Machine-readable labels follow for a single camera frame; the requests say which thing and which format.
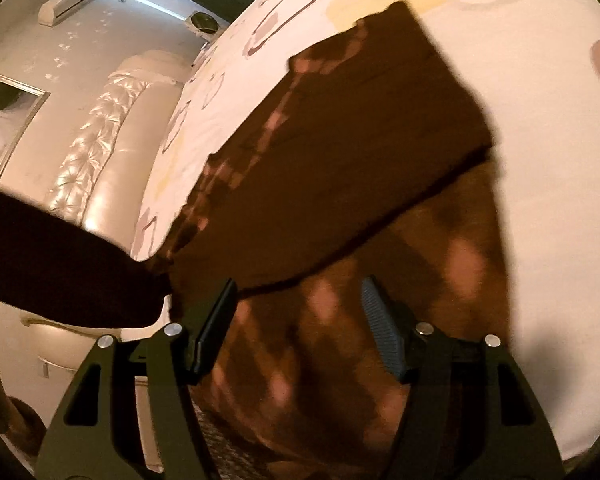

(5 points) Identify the white air conditioner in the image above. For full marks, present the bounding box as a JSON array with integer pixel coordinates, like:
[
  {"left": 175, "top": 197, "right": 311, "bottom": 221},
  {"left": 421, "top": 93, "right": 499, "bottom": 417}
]
[{"left": 37, "top": 0, "right": 98, "bottom": 26}]

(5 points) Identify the white bedside table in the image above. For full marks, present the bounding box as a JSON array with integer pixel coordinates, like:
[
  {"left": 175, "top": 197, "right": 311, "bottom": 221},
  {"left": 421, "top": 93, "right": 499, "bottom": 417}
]
[{"left": 22, "top": 305, "right": 173, "bottom": 476}]

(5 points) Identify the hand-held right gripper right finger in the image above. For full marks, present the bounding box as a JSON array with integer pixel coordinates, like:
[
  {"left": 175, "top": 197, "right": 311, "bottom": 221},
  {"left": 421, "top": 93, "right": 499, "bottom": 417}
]
[{"left": 361, "top": 275, "right": 566, "bottom": 480}]

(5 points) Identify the brown checked garment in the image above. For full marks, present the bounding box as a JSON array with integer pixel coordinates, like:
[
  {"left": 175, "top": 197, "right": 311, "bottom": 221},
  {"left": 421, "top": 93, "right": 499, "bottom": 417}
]
[{"left": 145, "top": 0, "right": 513, "bottom": 480}]

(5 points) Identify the white tufted headboard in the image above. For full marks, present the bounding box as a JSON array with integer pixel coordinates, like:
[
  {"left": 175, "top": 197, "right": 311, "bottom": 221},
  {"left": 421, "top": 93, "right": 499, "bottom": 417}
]
[{"left": 45, "top": 50, "right": 196, "bottom": 261}]

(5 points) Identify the round dark device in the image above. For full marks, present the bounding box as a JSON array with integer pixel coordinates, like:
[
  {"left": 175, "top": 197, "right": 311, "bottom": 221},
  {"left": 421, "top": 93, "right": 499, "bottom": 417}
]
[{"left": 185, "top": 10, "right": 221, "bottom": 36}]

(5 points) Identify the patterned white bed sheet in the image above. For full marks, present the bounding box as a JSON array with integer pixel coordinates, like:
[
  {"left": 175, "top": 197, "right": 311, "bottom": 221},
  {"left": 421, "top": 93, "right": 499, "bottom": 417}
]
[{"left": 130, "top": 0, "right": 600, "bottom": 461}]

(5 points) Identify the framed wall picture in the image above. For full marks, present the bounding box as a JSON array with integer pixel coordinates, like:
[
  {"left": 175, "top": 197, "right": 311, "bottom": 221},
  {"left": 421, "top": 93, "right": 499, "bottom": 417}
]
[{"left": 0, "top": 72, "right": 51, "bottom": 191}]

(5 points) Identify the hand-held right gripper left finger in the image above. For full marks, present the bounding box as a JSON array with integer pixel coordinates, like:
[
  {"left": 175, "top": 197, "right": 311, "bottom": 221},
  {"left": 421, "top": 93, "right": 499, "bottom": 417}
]
[{"left": 35, "top": 277, "right": 238, "bottom": 480}]

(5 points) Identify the person's left forearm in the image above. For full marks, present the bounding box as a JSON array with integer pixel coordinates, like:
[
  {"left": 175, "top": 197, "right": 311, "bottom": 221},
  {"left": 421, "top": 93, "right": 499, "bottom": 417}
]
[{"left": 0, "top": 330, "right": 48, "bottom": 466}]

